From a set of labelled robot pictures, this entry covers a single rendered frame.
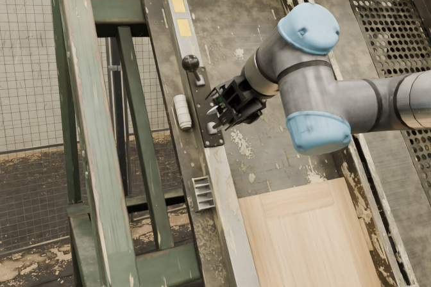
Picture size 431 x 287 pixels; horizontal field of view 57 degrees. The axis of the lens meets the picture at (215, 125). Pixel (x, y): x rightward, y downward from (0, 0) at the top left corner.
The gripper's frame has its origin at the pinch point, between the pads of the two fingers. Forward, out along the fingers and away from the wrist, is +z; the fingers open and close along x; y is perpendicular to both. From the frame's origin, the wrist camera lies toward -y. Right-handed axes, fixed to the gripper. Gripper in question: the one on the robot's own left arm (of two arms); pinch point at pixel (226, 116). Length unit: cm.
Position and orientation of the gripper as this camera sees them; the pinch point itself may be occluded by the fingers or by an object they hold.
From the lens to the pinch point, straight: 82.4
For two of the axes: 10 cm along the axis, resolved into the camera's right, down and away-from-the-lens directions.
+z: -3.6, 3.6, 8.6
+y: -7.7, 4.2, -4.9
